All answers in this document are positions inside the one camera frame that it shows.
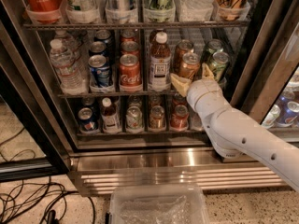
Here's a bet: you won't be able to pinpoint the white green can top shelf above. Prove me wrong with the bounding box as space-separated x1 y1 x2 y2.
66 0 101 24

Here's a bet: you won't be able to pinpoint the blue pepsi can bottom shelf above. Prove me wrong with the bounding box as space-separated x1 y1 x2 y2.
78 107 98 132

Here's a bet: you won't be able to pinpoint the orange can bottom shelf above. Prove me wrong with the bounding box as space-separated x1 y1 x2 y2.
149 105 165 130

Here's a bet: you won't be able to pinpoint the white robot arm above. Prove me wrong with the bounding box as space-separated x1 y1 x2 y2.
170 67 299 191

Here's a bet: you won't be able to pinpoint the blue silver can top shelf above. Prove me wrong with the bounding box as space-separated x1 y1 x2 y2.
106 0 137 24

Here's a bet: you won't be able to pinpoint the iced tea bottle middle shelf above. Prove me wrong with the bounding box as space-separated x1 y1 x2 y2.
149 32 171 91

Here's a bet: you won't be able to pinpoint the red cola can top shelf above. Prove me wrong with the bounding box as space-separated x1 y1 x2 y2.
26 0 63 24

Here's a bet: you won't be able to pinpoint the rear water bottle middle shelf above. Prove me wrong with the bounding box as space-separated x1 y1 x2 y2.
55 30 80 57

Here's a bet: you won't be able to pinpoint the rear green can middle shelf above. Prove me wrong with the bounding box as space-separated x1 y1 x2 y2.
200 39 223 63

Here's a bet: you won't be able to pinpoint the blue can right compartment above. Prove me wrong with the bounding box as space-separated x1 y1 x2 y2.
277 101 299 127

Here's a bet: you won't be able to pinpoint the black floor cables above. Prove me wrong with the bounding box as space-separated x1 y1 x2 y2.
0 126 96 224

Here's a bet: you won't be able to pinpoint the stainless steel fridge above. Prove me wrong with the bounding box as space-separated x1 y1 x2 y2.
0 0 298 196

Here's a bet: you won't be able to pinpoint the clear plastic bin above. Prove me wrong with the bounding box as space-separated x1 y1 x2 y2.
106 184 210 224

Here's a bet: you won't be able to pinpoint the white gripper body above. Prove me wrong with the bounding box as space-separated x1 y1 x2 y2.
187 79 229 118

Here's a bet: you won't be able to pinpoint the front green can middle shelf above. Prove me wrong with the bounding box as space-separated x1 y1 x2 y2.
208 51 230 81

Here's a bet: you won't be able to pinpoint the rear blue pepsi can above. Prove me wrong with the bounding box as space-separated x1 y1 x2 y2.
94 30 112 45

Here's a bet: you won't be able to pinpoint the rear red cola can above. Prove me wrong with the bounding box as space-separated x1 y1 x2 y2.
121 29 137 42

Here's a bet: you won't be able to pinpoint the tea bottle bottom shelf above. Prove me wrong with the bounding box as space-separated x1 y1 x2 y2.
101 97 121 133

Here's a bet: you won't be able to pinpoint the front blue pepsi can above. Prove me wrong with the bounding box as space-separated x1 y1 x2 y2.
89 55 112 88

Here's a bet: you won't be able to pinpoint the orange can shelf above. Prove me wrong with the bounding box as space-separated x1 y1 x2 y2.
214 0 250 21
149 105 165 130
178 52 199 80
173 39 194 74

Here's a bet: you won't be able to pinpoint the red can bottom shelf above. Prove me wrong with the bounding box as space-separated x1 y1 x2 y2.
170 105 189 129

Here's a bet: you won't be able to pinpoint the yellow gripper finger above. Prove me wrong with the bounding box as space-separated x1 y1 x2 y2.
170 73 192 97
202 63 214 80

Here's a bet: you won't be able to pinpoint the front water bottle middle shelf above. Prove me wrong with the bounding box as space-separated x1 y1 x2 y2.
50 39 85 95

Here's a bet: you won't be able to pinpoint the orange can top shelf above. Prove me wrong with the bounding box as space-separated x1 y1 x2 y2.
214 0 250 21

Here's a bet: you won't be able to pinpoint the green white can bottom shelf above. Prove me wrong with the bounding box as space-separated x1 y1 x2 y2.
126 106 143 131

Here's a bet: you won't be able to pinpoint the front red cola can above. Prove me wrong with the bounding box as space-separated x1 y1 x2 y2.
120 54 141 87

